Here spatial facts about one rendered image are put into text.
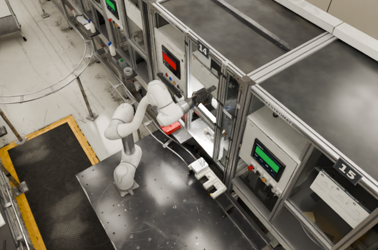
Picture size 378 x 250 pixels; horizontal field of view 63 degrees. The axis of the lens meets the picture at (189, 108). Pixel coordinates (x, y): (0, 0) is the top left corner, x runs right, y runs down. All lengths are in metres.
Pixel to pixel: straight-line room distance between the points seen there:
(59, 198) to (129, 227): 1.29
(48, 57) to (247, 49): 4.07
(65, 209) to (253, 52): 2.67
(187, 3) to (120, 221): 1.87
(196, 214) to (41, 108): 2.86
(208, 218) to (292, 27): 1.67
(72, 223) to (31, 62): 2.92
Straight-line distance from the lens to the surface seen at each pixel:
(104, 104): 4.55
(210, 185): 2.70
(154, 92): 1.87
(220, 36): 2.18
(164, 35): 2.49
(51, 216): 3.82
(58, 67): 5.35
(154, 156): 3.09
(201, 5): 2.50
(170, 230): 2.77
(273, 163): 1.98
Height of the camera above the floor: 3.29
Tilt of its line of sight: 49 degrees down
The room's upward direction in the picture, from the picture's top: straight up
